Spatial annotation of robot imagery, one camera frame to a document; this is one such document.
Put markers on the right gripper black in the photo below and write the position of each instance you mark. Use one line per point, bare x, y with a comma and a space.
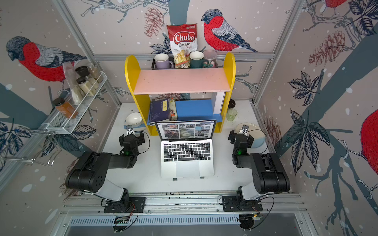
232, 135

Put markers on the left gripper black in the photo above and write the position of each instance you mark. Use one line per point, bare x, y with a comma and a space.
140, 139

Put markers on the silver laptop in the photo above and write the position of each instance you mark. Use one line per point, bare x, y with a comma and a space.
186, 149

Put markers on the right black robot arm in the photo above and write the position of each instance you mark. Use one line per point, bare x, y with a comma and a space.
268, 173

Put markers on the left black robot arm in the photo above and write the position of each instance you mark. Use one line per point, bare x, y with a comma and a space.
90, 171

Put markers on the black lid spice jar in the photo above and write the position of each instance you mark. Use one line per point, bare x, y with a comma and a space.
85, 75

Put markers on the cream and blue plate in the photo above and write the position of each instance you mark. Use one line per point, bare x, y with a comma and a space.
255, 132

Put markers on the white bowl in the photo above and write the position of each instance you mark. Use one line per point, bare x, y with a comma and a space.
134, 119

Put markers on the green drinking glass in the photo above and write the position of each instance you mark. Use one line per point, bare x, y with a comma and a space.
231, 114

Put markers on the dark blue book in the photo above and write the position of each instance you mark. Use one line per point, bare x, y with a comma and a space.
159, 111

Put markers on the illustrated thin book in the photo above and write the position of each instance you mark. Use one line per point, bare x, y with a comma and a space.
172, 110

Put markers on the white grey book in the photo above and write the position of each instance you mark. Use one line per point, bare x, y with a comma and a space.
217, 101

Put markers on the yellow shelf unit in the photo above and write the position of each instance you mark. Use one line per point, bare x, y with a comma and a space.
143, 83

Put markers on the pale spice jar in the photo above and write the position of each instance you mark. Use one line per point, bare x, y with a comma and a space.
86, 86

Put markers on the clear plastic bag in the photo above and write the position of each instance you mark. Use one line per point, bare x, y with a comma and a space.
70, 75

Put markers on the orange spice jar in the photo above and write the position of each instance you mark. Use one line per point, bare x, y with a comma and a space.
65, 108

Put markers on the rear spice jar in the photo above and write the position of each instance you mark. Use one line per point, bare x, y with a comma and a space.
95, 73

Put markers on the glass candy jar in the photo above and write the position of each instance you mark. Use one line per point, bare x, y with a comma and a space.
210, 59

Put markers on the purple mug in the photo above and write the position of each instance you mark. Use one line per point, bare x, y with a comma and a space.
162, 61

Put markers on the dark green mug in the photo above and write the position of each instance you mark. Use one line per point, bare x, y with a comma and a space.
196, 59

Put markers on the red Chuba chips bag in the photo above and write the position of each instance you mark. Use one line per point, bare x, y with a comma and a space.
183, 41

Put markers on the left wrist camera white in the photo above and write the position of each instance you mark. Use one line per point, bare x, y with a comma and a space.
129, 129

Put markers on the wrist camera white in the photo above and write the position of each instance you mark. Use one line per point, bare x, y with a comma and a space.
129, 129
244, 129

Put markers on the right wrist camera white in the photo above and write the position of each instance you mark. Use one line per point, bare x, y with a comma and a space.
244, 129

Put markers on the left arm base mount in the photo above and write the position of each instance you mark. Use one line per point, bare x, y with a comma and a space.
128, 205

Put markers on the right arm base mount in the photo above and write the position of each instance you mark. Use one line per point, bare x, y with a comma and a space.
231, 204

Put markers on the white wire spice rack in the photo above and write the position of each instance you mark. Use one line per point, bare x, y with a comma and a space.
61, 132

